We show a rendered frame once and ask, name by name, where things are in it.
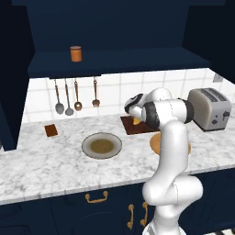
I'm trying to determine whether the grey plate with brown centre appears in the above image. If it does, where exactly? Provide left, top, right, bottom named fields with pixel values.
left=81, top=131, right=123, bottom=161

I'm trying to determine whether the grey hanging ladle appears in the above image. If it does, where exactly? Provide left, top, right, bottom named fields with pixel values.
left=63, top=78, right=75, bottom=117

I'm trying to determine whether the dark blue cabinet door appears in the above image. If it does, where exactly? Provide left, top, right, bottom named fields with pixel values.
left=0, top=0, right=36, bottom=152
left=183, top=0, right=235, bottom=85

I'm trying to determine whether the brass cupboard door handle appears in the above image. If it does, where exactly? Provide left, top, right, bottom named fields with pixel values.
left=126, top=203, right=136, bottom=230
left=140, top=201, right=149, bottom=228

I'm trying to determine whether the silver toaster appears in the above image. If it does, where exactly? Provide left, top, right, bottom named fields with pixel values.
left=186, top=87, right=233, bottom=133

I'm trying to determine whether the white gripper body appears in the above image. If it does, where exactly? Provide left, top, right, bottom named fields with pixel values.
left=130, top=106, right=146, bottom=121

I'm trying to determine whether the brown square pastry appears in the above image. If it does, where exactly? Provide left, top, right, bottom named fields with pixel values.
left=44, top=123, right=60, bottom=139

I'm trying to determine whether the dark brown cutting board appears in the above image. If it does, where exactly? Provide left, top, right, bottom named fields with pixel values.
left=119, top=114, right=161, bottom=136

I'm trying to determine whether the grey wall outlet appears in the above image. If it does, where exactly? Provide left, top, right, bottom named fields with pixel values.
left=212, top=73, right=225, bottom=84

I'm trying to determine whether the brass drawer handle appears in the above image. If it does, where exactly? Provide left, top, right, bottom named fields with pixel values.
left=84, top=190, right=109, bottom=205

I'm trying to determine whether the dark blue base cabinet front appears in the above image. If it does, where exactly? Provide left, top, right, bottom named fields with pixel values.
left=0, top=199, right=52, bottom=235

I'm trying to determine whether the round orange wooden board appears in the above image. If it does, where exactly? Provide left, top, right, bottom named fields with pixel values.
left=149, top=131, right=193, bottom=157

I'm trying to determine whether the dark utensil rail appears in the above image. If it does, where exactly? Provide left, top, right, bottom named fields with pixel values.
left=49, top=75, right=102, bottom=81

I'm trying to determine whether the orange jam jar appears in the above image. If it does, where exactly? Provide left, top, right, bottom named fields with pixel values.
left=70, top=45, right=83, bottom=63

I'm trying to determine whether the dark blue drawer front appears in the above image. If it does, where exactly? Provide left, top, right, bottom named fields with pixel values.
left=50, top=185, right=143, bottom=213

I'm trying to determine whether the grey hanging spoon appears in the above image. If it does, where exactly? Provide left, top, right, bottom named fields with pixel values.
left=53, top=78, right=65, bottom=116

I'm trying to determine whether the dark blue open wall cabinet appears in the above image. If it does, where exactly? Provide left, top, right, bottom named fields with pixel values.
left=27, top=0, right=211, bottom=80

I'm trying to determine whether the dark blue cupboard door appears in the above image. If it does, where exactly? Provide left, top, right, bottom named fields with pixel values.
left=138, top=171, right=217, bottom=235
left=50, top=201, right=140, bottom=235

